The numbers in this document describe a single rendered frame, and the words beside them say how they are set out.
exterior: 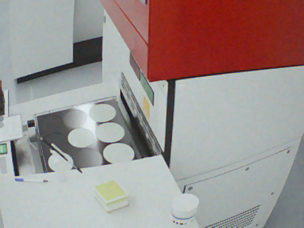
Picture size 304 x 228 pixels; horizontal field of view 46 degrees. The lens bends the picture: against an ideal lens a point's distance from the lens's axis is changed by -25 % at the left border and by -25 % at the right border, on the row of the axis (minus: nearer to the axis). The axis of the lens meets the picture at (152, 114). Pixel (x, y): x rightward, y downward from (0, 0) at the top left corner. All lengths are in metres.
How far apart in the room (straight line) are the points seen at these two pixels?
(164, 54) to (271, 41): 0.39
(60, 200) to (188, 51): 0.57
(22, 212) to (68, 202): 0.19
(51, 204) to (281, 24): 0.96
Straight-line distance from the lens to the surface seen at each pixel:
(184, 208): 1.10
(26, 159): 1.51
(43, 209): 1.22
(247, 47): 1.27
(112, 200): 1.15
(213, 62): 1.24
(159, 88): 1.29
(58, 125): 1.59
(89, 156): 1.46
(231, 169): 1.59
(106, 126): 1.57
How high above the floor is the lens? 1.91
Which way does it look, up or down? 39 degrees down
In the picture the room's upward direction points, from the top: 2 degrees clockwise
